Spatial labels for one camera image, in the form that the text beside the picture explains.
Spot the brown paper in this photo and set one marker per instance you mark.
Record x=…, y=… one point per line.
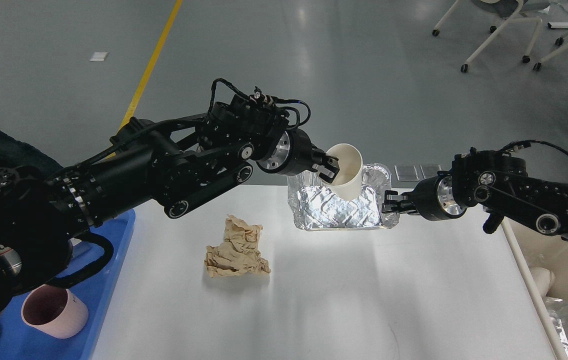
x=239, y=253

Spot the aluminium foil tray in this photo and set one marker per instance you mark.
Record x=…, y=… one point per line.
x=315, y=207

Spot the white floor tag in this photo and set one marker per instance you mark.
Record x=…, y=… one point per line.
x=99, y=56

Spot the floor socket plate right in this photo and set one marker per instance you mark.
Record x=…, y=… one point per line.
x=430, y=170

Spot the white paper cup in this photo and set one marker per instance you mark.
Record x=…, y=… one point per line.
x=348, y=182

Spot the white office chair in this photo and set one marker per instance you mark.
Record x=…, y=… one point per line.
x=505, y=13

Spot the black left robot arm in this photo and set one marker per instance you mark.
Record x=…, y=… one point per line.
x=181, y=163

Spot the white object in bin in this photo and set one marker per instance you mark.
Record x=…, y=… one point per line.
x=543, y=279

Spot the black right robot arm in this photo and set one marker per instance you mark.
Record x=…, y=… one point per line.
x=494, y=179

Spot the blue plastic tray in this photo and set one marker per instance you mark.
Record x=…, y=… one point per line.
x=18, y=341

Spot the floor socket plate left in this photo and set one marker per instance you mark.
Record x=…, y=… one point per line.
x=406, y=173

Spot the person in beige sweater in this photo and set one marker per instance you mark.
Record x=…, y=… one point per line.
x=15, y=153

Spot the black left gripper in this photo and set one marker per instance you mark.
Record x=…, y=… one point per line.
x=295, y=153

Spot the pink plastic mug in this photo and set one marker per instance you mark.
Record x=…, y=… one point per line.
x=54, y=311

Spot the floor socket plate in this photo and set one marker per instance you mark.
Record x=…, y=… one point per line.
x=406, y=173
x=430, y=170

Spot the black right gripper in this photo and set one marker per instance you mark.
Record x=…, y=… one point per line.
x=432, y=199

